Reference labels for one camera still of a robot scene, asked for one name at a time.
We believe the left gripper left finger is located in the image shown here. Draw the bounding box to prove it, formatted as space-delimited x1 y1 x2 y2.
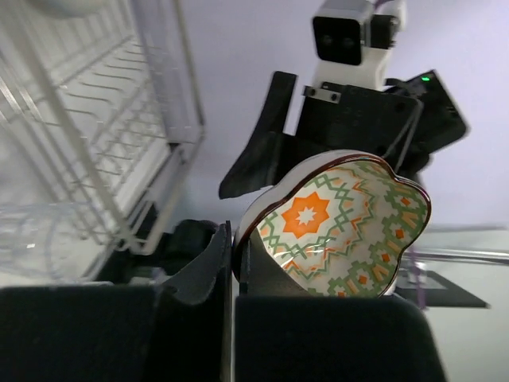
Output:
1 221 231 381

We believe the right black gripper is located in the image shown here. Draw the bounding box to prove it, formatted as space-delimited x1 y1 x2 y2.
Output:
219 71 468 199

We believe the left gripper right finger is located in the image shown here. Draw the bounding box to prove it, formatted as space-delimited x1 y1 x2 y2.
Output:
234 234 447 381

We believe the flower patterned small dish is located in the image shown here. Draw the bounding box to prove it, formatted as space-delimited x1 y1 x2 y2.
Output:
232 150 432 298

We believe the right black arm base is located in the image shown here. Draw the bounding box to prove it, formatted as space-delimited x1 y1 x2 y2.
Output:
395 271 490 309

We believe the large clear glass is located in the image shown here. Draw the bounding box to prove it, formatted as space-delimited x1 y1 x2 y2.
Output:
1 203 81 282

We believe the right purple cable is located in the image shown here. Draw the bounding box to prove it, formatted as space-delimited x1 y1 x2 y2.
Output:
407 242 429 310

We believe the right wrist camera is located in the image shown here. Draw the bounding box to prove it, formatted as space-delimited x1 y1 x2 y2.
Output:
312 0 407 90

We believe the metal wire dish rack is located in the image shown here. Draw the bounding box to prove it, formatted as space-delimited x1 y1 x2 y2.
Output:
1 1 204 255

